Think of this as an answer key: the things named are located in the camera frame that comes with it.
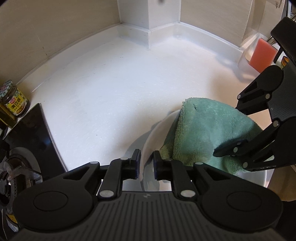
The yellow label sauce jar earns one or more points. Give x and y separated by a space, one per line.
14 100

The black glass stove top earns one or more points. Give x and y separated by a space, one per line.
31 139

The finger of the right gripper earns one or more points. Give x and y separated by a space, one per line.
255 96
268 150

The green microfibre cloth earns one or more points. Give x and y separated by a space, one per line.
202 126

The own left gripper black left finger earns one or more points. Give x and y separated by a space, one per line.
116 172

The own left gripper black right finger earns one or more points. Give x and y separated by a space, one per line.
174 171

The gas stove burner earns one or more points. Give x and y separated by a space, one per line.
19 171

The white ceramic bowl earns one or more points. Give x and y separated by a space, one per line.
156 140

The clear plastic sponge holder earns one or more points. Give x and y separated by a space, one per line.
249 48

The orange sponge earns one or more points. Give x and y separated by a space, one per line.
262 56

